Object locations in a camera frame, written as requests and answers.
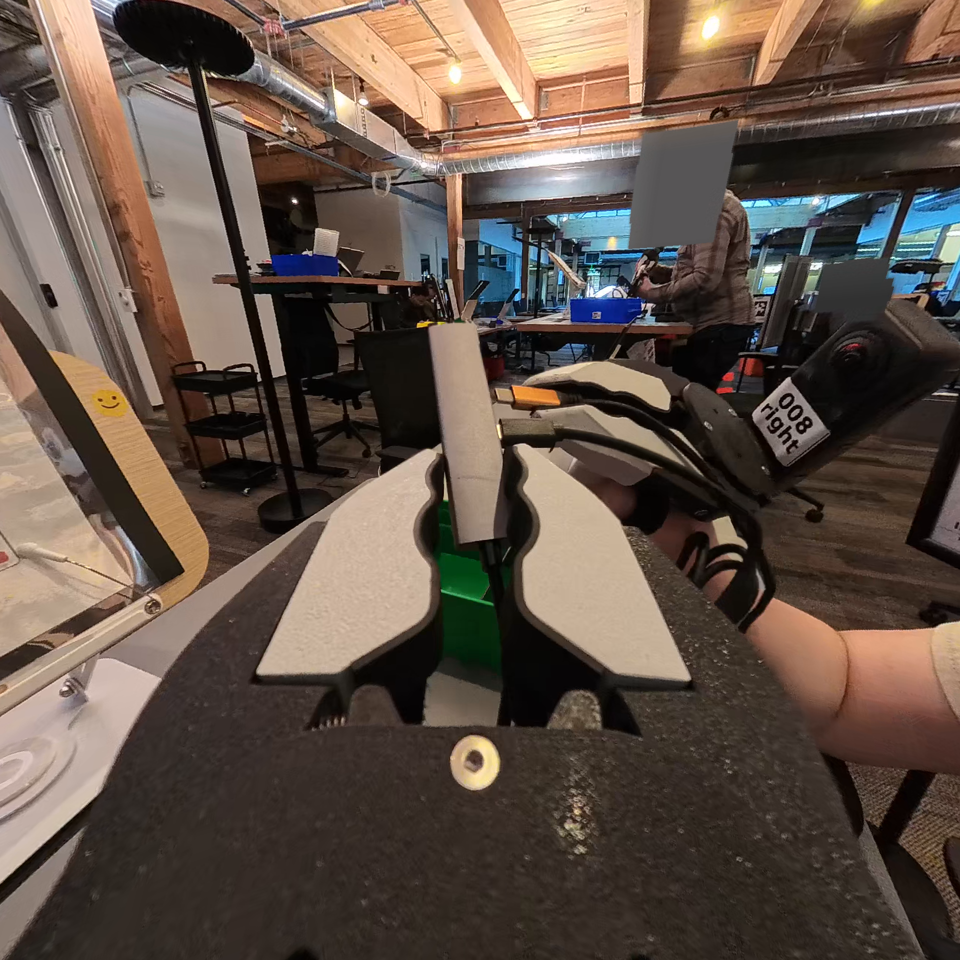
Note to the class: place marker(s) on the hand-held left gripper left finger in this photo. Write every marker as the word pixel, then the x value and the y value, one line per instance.
pixel 360 570

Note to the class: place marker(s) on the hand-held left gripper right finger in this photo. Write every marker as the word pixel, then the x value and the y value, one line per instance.
pixel 585 585

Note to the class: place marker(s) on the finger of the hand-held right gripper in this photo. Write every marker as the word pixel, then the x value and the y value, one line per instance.
pixel 615 450
pixel 622 379

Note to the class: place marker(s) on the green plastic bin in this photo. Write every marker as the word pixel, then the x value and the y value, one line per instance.
pixel 469 615

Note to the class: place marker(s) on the dark grey usb hub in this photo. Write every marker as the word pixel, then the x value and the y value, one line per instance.
pixel 469 420

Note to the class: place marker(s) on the person's right forearm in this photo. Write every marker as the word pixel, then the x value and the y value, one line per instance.
pixel 847 690

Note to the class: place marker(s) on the person's right hand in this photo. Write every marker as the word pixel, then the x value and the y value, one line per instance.
pixel 675 536

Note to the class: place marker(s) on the wooden work table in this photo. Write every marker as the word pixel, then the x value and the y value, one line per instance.
pixel 600 328

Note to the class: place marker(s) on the blue plastic bin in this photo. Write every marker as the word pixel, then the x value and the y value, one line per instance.
pixel 606 310
pixel 304 265

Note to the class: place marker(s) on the black framed board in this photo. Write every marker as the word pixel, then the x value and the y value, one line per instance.
pixel 941 510

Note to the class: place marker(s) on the black office chair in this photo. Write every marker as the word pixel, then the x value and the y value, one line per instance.
pixel 341 386

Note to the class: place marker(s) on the black rolling cart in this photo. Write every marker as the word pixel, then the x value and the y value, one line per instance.
pixel 225 427

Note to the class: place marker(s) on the wooden board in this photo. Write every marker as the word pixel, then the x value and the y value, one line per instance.
pixel 150 480

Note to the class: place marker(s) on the black framed instruction sign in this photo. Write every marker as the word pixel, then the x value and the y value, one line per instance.
pixel 97 480

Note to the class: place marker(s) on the wooden top standing desk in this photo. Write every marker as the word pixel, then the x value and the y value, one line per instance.
pixel 315 280

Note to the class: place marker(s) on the yellow smiley sticker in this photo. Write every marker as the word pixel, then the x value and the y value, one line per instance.
pixel 109 403

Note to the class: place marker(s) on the white container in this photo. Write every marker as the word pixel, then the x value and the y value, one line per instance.
pixel 326 241

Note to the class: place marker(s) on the black floor lamp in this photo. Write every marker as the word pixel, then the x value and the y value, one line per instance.
pixel 225 187

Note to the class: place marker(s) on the silver ventilation duct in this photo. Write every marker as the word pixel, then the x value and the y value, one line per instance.
pixel 525 157

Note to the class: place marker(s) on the wooden support post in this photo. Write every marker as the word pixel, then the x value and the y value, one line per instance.
pixel 112 187

